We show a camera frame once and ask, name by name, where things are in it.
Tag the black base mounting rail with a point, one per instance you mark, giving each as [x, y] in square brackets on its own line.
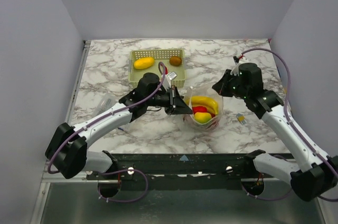
[183, 172]

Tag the red tomato toy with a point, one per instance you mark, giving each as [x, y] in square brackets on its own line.
[199, 109]

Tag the clear zip top bag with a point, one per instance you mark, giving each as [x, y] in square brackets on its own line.
[204, 90]

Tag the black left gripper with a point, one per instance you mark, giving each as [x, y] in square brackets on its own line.
[177, 104]

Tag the yellow banana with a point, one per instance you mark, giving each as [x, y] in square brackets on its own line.
[203, 101]
[144, 63]

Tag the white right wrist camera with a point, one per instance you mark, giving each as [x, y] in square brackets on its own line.
[238, 61]

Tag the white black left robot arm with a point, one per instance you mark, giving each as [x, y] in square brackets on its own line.
[68, 151]

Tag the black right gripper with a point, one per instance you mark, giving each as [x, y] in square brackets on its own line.
[223, 84]

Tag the clear plastic box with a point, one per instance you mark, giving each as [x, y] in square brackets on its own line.
[105, 103]

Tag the brown kiwi toy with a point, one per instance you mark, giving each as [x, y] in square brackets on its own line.
[175, 61]

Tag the small yellow blue clip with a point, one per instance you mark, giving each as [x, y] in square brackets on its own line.
[241, 119]

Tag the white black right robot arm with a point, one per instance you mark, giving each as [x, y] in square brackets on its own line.
[314, 172]

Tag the yellow green mango toy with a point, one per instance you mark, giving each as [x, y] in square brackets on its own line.
[202, 118]

